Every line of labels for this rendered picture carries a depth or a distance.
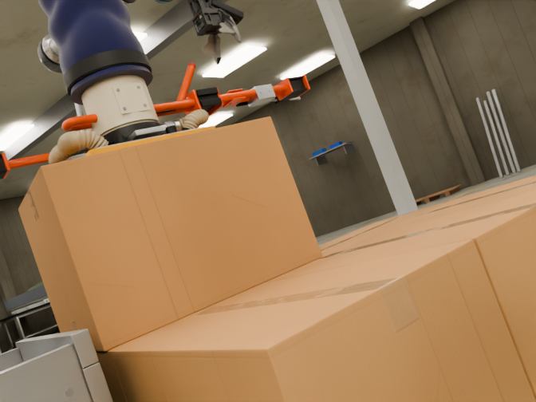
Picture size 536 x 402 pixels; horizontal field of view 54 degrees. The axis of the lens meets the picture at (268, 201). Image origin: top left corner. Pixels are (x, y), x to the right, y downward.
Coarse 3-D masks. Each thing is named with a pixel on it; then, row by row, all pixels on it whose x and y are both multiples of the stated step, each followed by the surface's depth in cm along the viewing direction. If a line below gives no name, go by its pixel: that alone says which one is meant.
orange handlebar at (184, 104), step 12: (228, 96) 157; (240, 96) 159; (252, 96) 163; (276, 96) 173; (156, 108) 143; (168, 108) 145; (72, 120) 129; (84, 120) 131; (96, 120) 133; (36, 156) 150; (48, 156) 151; (12, 168) 147
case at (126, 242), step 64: (256, 128) 138; (64, 192) 109; (128, 192) 116; (192, 192) 124; (256, 192) 133; (64, 256) 112; (128, 256) 113; (192, 256) 120; (256, 256) 129; (320, 256) 139; (64, 320) 130; (128, 320) 110
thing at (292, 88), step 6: (288, 78) 170; (294, 78) 172; (300, 78) 174; (306, 78) 174; (282, 84) 172; (288, 84) 170; (294, 84) 172; (300, 84) 174; (306, 84) 174; (288, 90) 170; (294, 90) 171; (300, 90) 172; (306, 90) 175; (282, 96) 173; (288, 96) 173; (294, 96) 176
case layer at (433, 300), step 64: (512, 192) 125; (384, 256) 95; (448, 256) 75; (512, 256) 83; (192, 320) 105; (256, 320) 77; (320, 320) 61; (384, 320) 66; (448, 320) 72; (512, 320) 79; (128, 384) 100; (192, 384) 75; (256, 384) 60; (320, 384) 58; (384, 384) 63; (448, 384) 69; (512, 384) 75
